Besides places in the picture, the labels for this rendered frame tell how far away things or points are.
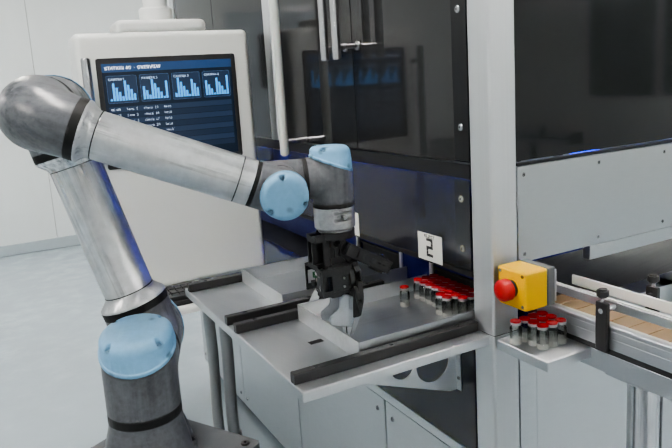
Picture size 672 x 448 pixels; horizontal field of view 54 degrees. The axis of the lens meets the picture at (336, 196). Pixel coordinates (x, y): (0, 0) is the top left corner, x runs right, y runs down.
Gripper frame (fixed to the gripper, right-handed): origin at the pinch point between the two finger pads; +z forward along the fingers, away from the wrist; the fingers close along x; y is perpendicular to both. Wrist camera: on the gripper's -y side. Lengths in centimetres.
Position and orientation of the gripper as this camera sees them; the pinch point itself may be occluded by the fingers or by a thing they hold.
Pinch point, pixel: (351, 329)
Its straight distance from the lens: 127.9
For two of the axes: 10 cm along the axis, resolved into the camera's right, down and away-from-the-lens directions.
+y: -8.8, 1.4, -4.6
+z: 0.6, 9.8, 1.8
